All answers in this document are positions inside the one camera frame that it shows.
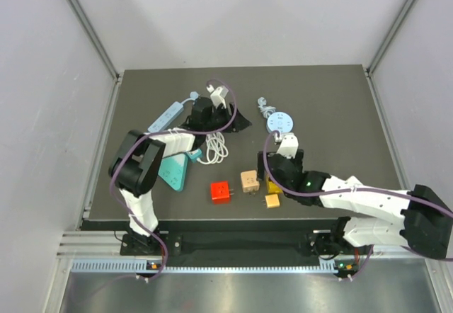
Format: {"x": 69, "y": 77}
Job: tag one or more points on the grey slotted cable duct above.
{"x": 147, "y": 267}

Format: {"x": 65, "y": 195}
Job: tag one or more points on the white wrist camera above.
{"x": 218, "y": 95}
{"x": 288, "y": 144}

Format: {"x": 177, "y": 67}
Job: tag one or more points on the light blue power strip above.
{"x": 167, "y": 117}

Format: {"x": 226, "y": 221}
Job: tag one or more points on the orange plug adapter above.
{"x": 272, "y": 201}

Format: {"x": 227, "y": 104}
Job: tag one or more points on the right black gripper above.
{"x": 260, "y": 174}

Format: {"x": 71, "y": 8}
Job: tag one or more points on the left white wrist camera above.
{"x": 218, "y": 95}

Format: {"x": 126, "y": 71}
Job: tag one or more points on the teal rectangular power strip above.
{"x": 195, "y": 155}

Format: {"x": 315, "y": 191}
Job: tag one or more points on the red plug adapter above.
{"x": 220, "y": 192}

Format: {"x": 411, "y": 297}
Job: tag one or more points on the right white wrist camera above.
{"x": 288, "y": 144}

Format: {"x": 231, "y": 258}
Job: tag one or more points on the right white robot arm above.
{"x": 414, "y": 219}

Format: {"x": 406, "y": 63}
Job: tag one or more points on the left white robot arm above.
{"x": 135, "y": 166}

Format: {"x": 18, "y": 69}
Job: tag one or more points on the teal triangular power strip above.
{"x": 173, "y": 171}

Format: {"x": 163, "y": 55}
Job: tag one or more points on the yellow cube socket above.
{"x": 272, "y": 188}

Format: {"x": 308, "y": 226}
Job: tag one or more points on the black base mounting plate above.
{"x": 183, "y": 243}

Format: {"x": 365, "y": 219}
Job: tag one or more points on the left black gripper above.
{"x": 240, "y": 123}

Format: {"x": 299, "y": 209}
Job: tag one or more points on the orange cube socket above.
{"x": 249, "y": 182}

